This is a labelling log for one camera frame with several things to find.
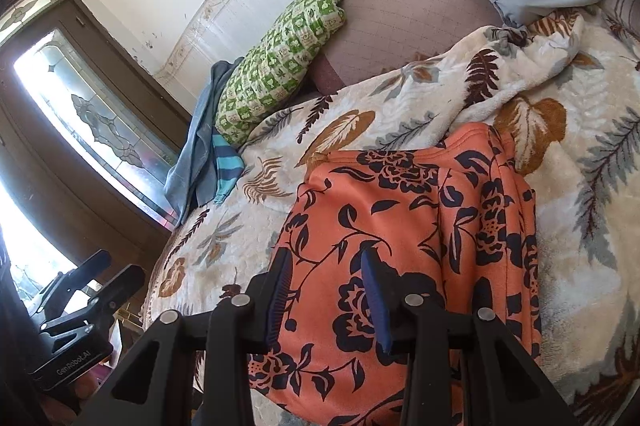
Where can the orange floral garment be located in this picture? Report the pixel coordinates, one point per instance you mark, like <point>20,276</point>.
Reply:
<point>400,216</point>

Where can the blue striped cloth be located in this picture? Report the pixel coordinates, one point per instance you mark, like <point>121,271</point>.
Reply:
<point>227,166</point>

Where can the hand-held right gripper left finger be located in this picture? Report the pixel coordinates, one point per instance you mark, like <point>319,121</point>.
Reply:
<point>280,293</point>

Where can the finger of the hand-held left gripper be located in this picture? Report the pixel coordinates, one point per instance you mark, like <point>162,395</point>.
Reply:
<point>107,293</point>
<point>75,278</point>

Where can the green patterned pillow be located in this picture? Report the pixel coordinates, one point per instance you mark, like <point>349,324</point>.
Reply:
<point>280,56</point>

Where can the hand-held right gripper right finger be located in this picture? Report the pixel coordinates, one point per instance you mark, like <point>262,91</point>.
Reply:
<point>376,301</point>

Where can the wooden stained glass door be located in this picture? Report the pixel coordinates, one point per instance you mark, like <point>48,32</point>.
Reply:
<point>75,156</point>

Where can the blue-grey cloth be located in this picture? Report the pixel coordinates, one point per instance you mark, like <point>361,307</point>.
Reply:
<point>200,141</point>

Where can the cream leaf print blanket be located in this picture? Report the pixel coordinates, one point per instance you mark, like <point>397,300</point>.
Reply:
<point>575,146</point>

